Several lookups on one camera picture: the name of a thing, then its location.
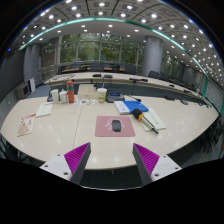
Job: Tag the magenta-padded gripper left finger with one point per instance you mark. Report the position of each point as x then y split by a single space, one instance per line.
77 158

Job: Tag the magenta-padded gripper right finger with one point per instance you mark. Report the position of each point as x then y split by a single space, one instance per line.
146 159

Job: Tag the black computer mouse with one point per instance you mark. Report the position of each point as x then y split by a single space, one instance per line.
116 125

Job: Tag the pink printed mouse pad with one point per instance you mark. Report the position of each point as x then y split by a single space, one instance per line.
103 128

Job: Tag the white paper sheet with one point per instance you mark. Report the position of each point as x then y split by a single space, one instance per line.
157 120

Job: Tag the black handheld microphone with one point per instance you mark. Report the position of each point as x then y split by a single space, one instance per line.
138 115

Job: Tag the blue and white book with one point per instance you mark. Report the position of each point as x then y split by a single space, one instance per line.
133 106

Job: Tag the colourful printed leaflet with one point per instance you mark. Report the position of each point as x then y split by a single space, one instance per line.
85 102

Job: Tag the white printed document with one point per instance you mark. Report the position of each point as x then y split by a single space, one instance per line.
44 109

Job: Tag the red and white booklet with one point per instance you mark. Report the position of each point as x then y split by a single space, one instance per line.
26 125

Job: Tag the red drink bottle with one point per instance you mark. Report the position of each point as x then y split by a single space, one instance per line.
70 93

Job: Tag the white plastic cup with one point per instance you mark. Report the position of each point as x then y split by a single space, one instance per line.
55 96

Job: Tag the cream cardboard box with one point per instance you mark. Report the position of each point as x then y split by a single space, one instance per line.
87 92

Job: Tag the dark conference microphone unit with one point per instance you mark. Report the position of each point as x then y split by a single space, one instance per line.
115 97

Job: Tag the long curved conference desk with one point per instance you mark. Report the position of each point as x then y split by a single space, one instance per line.
120 77

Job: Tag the dark office chairs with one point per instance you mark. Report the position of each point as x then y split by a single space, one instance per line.
96 68

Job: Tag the round ceiling lights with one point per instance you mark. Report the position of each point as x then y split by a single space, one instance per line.
101 4

